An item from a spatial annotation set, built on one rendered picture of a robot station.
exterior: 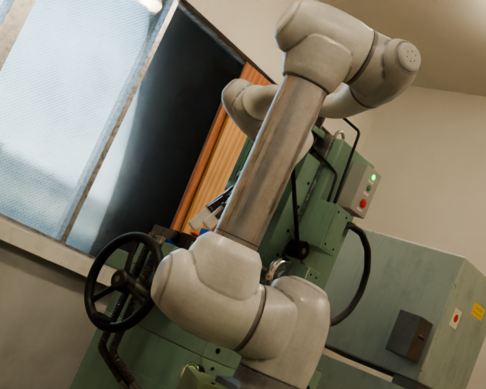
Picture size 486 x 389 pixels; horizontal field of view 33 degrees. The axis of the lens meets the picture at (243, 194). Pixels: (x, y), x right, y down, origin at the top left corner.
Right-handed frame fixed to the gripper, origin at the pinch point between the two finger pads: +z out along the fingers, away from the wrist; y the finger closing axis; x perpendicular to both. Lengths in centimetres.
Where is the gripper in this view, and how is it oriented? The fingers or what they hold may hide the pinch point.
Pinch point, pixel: (200, 224)
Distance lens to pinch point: 226.4
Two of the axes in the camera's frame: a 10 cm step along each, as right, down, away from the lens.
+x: -6.1, -7.7, -1.8
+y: -3.4, 0.5, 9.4
